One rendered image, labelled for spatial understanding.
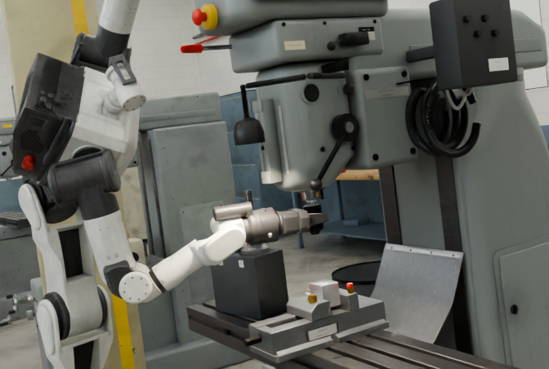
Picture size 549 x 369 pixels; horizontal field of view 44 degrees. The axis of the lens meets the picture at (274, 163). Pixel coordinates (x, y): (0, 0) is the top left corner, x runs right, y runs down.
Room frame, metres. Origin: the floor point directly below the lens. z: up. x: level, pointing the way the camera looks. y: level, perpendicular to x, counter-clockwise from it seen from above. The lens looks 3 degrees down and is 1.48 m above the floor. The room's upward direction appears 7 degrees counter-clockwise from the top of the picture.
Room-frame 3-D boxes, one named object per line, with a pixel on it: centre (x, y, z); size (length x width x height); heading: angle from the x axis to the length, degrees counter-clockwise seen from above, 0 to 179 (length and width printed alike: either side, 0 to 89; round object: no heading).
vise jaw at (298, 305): (1.74, -0.04, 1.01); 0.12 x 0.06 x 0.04; 29
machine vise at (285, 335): (1.75, -0.06, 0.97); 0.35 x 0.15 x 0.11; 119
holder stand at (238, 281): (2.11, 0.13, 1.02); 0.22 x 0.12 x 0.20; 42
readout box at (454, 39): (1.65, -0.51, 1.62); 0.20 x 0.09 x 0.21; 122
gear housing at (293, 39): (1.79, -0.12, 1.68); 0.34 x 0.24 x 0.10; 122
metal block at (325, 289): (1.77, -0.09, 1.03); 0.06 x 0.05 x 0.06; 29
